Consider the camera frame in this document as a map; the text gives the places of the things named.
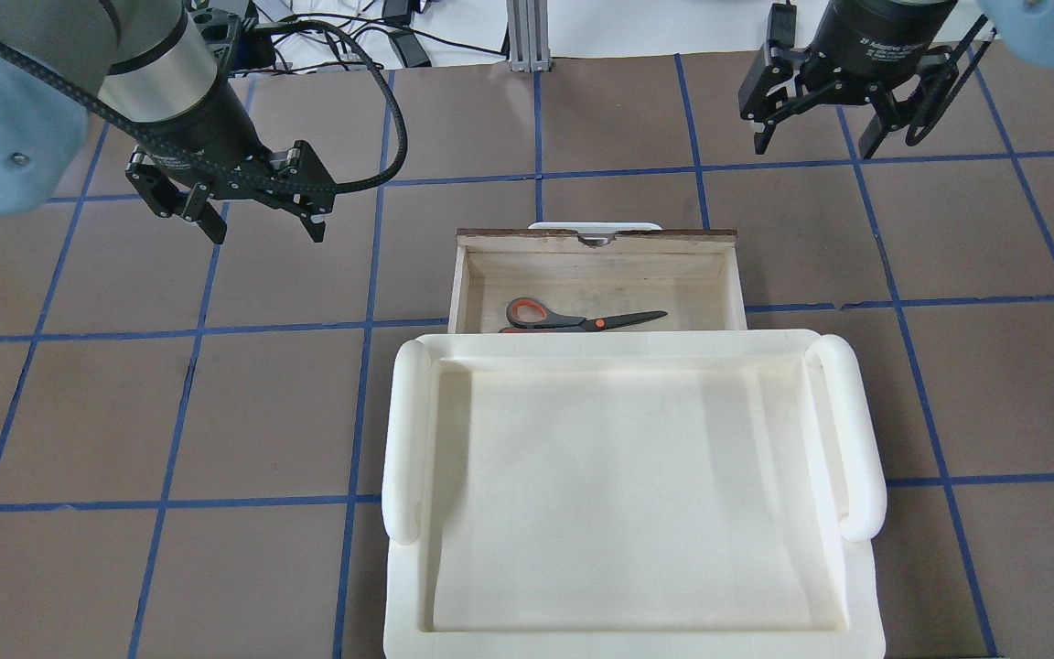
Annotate black orange scissors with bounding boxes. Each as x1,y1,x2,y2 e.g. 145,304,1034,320
499,297,668,333

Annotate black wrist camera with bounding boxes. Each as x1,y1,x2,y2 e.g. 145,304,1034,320
184,1,276,78
905,14,998,146

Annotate aluminium frame post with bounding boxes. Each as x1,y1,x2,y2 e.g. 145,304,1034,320
505,0,553,72

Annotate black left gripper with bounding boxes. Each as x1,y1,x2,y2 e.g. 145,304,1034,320
125,82,336,243

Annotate black power adapter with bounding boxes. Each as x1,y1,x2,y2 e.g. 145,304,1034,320
380,0,434,70

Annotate white plastic tray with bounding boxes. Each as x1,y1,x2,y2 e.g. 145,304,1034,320
382,329,887,658

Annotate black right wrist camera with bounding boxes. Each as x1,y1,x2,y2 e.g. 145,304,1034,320
905,14,998,146

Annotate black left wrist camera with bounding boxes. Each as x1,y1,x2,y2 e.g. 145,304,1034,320
184,1,276,78

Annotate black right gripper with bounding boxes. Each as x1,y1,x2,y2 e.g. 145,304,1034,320
737,1,949,161

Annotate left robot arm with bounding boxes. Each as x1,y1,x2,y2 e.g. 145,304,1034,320
0,1,335,243

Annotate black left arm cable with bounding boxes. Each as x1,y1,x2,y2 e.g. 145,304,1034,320
0,9,409,193

